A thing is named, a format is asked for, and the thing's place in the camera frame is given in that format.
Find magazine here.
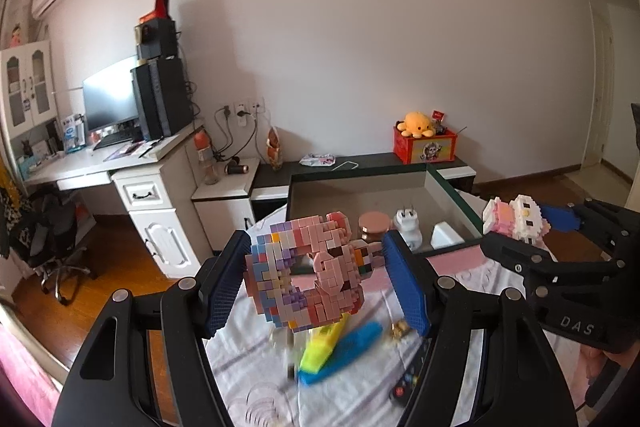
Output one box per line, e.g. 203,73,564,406
102,139,166,162

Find low black top cabinet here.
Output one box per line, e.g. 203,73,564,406
249,152,478,228

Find blue white carton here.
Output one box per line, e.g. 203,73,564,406
61,112,87,154

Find black computer tower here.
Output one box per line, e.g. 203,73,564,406
130,56,195,142

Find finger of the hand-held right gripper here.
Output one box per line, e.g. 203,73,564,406
479,232,618,288
539,201,640,258

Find computer monitor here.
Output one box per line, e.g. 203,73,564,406
81,55,141,142

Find white wall sockets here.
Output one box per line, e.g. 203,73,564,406
217,97,266,125

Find small white cabinet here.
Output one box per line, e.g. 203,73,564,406
191,157,262,254

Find white charger plug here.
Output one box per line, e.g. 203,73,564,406
394,206,423,252

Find black remote control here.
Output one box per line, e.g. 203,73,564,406
389,337,433,405

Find white hutch cabinet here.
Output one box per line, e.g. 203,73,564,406
0,39,63,158

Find pink building block donut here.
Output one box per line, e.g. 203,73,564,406
243,212,385,334

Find pink bedding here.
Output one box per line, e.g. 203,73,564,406
0,307,71,427

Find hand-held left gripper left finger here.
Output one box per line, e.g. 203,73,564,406
52,229,253,427

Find black keyboard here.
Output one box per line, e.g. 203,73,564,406
92,132,143,151

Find white power adapter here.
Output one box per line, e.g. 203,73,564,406
430,221,463,249

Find beige curtain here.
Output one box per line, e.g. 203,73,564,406
0,0,51,52

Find black power cable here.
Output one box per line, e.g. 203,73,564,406
212,106,261,160

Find yellow highlighter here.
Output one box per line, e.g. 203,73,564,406
299,317,351,373

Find bottle with orange cap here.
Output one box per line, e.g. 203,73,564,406
194,129,221,186

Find green-edged cardboard tray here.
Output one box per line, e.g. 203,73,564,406
286,163,486,293

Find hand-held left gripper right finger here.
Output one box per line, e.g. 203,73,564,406
382,229,581,427

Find orange white snack bag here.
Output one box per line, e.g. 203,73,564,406
265,126,285,170

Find red toy box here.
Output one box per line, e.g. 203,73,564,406
392,127,458,165

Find blue highlighter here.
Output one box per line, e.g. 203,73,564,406
296,321,385,387

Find orange octopus plush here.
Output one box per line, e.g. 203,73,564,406
396,111,441,138

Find black office chair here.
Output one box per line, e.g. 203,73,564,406
10,189,98,305

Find jar with rose gold lid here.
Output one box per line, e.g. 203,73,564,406
357,212,392,244

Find white door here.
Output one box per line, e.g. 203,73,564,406
580,2,618,168

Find white desk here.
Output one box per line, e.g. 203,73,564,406
20,119,206,280

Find pink white block figure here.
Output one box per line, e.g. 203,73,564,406
481,195,552,242

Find yellow grey jacket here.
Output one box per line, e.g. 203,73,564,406
0,154,31,258

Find black speaker box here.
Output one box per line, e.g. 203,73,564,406
133,18,180,62

